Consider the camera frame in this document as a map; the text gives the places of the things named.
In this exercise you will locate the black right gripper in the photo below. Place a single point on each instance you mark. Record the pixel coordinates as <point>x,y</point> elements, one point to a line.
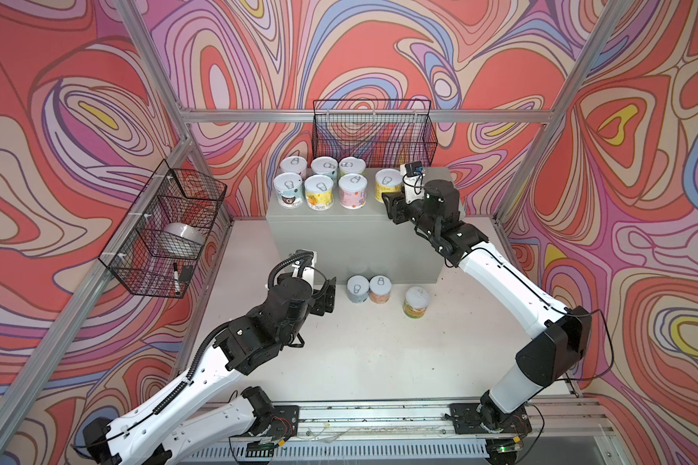
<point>396,206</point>

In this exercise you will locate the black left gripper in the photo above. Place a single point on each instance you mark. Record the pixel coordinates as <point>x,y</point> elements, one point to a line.
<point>322,301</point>

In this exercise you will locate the pink label can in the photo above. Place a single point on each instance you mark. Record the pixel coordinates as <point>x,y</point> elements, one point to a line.
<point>352,191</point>
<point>295,165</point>

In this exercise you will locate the brown label can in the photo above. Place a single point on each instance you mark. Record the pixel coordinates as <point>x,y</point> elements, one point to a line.
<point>325,166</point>
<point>289,190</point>

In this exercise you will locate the yellow label can front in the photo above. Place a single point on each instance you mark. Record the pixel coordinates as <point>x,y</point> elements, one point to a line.
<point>318,190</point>

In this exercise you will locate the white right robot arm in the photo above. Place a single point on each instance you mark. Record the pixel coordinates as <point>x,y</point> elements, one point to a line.
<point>559,335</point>

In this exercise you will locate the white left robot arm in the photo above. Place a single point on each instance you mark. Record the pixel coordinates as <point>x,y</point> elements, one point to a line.
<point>168,428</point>

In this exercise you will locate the grey metal cabinet box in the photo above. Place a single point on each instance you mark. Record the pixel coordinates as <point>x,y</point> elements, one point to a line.
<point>350,242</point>

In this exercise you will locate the yellow green label can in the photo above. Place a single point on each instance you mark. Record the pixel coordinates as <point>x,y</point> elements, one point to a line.
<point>416,302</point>

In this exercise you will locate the orange label can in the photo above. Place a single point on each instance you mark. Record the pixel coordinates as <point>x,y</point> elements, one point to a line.
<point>380,289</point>

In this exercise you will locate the blue label can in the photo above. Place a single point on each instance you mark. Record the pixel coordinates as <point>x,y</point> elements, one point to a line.
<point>358,289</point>

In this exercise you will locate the black marker pen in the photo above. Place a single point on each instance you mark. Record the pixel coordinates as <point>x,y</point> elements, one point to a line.
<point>176,280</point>

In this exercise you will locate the silver tape roll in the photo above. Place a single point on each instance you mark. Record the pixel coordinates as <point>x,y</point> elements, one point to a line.
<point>189,234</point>

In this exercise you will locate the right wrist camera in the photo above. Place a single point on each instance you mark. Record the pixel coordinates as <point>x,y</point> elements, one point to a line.
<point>412,177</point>

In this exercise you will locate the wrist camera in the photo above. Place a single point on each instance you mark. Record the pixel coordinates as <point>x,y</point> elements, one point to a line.
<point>412,177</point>
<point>303,267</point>

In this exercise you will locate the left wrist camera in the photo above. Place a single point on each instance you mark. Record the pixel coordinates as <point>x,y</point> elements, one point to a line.
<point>303,267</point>

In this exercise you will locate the black wire basket back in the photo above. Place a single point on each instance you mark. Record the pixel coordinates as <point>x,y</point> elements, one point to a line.
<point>385,133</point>

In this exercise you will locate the black wire basket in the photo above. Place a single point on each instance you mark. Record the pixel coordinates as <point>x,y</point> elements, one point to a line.
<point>385,133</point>
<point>142,260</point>

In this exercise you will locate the black wire basket left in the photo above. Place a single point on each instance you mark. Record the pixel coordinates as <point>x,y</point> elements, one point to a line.
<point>142,260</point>

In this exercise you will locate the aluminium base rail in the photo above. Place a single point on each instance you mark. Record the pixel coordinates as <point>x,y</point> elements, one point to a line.
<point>553,430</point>

